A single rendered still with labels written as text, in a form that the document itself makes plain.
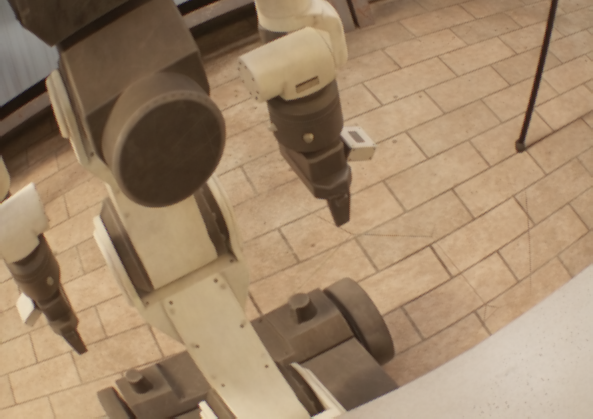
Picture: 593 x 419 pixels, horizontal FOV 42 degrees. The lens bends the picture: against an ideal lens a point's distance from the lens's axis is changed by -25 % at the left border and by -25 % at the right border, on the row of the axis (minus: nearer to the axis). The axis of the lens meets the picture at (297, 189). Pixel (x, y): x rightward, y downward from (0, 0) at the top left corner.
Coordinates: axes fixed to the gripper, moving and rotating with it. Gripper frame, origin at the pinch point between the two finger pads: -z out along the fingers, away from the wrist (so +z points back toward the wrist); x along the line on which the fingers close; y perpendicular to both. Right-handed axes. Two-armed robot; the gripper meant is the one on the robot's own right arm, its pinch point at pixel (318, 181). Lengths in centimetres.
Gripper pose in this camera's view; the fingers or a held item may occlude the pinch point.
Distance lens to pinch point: 131.4
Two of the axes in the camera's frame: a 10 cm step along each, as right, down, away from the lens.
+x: -4.9, -6.4, 6.0
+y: -8.6, 4.6, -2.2
